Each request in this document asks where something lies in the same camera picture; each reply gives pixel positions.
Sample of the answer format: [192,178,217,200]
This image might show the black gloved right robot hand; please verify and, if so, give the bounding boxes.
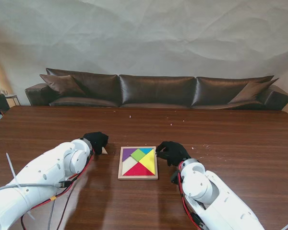
[155,141,192,167]

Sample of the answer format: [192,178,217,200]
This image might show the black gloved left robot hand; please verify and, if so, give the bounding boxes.
[83,131,109,156]

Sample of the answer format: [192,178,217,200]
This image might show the large yellow tangram triangle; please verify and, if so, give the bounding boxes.
[141,150,156,174]

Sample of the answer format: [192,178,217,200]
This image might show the purple tangram triangle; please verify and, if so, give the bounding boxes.
[122,148,138,161]

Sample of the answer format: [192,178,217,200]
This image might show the green tangram square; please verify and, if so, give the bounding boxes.
[131,148,147,161]

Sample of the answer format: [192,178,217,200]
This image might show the light wooden square tray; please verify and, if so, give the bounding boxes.
[117,146,158,180]

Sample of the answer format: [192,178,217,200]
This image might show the large red tangram triangle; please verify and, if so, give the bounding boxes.
[123,162,156,176]

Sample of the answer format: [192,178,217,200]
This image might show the dark brown leather sofa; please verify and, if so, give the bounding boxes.
[24,68,288,111]

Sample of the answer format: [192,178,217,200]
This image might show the brown throw cushion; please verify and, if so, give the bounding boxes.
[227,78,280,105]
[39,74,87,98]

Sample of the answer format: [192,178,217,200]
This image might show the small metal side table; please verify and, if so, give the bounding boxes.
[3,90,22,106]

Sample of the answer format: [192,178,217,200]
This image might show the white crumpled backdrop sheet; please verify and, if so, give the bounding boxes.
[0,0,288,113]

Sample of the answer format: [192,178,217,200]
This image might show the red black left arm cables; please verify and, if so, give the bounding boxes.
[20,148,95,230]

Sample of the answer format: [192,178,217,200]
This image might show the grey usb cable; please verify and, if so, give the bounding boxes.
[0,181,72,230]

